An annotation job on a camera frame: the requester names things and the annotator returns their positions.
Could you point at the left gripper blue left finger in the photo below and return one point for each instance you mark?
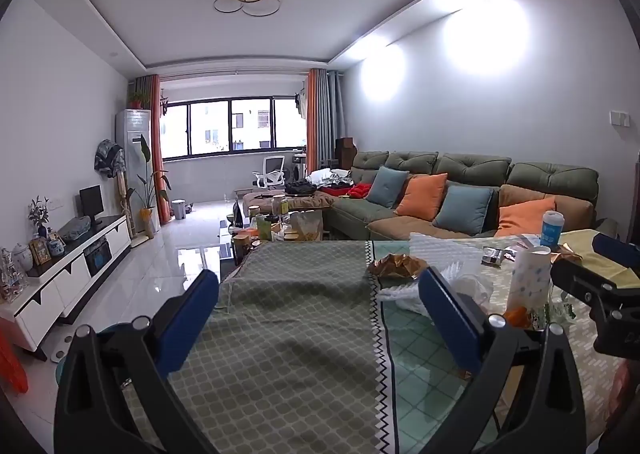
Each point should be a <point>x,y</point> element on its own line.
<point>180,320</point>

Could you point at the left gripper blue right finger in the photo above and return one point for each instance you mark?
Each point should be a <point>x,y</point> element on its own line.
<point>457,318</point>

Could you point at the orange peel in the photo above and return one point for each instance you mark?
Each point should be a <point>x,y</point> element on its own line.
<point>518,318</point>

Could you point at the white patterned paper cup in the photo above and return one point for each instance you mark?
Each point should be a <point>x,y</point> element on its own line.
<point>530,281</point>

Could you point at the gold foil wrapper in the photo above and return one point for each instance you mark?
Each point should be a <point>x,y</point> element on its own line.
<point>397,266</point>

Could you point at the white foam wrap sheet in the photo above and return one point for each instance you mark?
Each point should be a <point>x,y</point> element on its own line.
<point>440,253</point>

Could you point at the small white trash can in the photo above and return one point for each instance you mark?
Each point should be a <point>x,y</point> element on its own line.
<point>179,208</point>

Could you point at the green printed plastic wrapper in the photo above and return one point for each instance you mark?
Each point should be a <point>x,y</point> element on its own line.
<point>554,311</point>

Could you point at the small silver snack packet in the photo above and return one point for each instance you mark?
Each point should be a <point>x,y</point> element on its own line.
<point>492,256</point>

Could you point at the blue white canister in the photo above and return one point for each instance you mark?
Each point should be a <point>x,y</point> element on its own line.
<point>551,229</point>

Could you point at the cluttered coffee table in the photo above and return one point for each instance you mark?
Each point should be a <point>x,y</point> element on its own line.
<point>240,236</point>

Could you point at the teal cushion near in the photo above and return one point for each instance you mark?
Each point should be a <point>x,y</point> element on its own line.
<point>464,209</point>

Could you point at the teal cushion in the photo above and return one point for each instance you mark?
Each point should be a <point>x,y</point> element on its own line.
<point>464,209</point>
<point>387,187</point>

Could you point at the orange cushion near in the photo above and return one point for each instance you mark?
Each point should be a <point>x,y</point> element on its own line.
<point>523,218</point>

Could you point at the orange cushion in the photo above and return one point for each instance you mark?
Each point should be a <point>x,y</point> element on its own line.
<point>423,196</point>
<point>523,218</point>

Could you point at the green and brown sectional sofa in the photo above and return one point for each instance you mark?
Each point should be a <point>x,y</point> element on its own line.
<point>574,188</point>

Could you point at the left orange curtain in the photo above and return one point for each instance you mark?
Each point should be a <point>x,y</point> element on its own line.
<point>156,112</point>

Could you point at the white black tv cabinet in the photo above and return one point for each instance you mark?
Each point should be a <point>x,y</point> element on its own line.
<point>58,291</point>

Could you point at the orange cushion far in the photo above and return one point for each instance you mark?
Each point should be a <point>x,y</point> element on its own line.
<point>423,196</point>

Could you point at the small black monitor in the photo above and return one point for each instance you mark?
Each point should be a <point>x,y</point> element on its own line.
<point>92,204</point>

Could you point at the teal cushion far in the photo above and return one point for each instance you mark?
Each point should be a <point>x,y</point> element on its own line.
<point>387,187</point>

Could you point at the orange plastic bag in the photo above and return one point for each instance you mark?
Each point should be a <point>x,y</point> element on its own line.
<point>11,369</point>

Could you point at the white office chair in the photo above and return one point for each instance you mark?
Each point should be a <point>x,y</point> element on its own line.
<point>272,173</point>

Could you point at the blue garment on rack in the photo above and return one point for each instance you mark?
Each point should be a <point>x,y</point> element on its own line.
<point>109,159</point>

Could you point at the pile of clothes on sofa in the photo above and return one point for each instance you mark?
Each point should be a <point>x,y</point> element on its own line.
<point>334,182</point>

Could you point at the white standing air conditioner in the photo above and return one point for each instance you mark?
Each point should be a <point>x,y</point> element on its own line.
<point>130,123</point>

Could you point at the right orange grey curtain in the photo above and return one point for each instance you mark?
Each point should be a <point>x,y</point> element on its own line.
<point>325,117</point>

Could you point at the white wall switch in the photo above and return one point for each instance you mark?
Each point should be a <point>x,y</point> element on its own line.
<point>619,119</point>

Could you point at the window with black frame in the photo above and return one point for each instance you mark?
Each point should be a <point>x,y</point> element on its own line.
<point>233,125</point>

